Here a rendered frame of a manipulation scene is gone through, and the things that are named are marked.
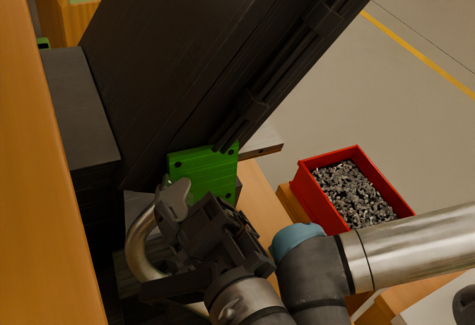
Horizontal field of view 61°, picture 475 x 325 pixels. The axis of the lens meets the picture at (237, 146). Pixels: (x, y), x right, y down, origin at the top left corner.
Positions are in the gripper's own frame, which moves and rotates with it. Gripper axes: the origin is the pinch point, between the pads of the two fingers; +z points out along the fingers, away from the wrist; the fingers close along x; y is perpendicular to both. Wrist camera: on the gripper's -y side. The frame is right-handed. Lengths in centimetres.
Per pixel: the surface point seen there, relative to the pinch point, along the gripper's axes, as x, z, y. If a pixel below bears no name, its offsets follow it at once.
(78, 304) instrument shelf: 26.6, -31.5, 7.1
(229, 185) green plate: -9.9, 2.6, 6.1
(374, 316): -70, -7, 1
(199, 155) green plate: -0.9, 2.6, 7.4
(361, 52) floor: -212, 197, 111
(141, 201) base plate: -20.1, 30.0, -16.5
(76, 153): 10.3, 10.2, -4.8
